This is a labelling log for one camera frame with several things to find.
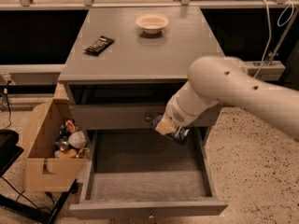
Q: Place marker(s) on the black snack bar on counter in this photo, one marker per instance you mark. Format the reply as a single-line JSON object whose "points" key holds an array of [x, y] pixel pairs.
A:
{"points": [[99, 45]]}

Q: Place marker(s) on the colourful snack pack in box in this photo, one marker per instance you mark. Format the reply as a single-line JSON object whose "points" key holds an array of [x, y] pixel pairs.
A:
{"points": [[68, 127]]}

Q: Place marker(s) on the metal can in box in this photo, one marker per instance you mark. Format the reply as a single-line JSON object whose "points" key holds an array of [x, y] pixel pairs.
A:
{"points": [[63, 145]]}

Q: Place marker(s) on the white paper bowl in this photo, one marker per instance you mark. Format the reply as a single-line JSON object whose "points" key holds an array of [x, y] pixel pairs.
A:
{"points": [[152, 23]]}

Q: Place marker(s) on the cardboard box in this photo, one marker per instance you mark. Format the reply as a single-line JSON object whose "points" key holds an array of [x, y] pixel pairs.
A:
{"points": [[43, 171]]}

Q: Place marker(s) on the open grey middle drawer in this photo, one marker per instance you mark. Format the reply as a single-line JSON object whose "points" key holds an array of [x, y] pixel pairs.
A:
{"points": [[139, 173]]}

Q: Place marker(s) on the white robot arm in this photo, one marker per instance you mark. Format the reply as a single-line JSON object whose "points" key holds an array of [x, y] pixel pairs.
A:
{"points": [[213, 80]]}

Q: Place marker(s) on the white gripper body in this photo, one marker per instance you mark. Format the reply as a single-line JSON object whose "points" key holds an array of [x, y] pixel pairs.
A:
{"points": [[173, 114]]}

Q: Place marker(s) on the white crumpled bag in box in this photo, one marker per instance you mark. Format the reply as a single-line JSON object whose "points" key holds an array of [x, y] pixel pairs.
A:
{"points": [[77, 140]]}

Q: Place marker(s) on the closed grey top drawer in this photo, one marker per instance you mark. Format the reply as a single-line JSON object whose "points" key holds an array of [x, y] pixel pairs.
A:
{"points": [[115, 117]]}

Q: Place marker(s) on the grey wooden drawer cabinet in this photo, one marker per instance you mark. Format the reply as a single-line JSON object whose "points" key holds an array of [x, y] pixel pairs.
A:
{"points": [[138, 68]]}

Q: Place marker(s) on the dark blue rxbar wrapper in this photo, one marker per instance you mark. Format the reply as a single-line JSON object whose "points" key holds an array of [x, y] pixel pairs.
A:
{"points": [[179, 135]]}

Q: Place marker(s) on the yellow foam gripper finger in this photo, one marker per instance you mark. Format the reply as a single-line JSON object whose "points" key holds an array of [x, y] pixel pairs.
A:
{"points": [[164, 125]]}

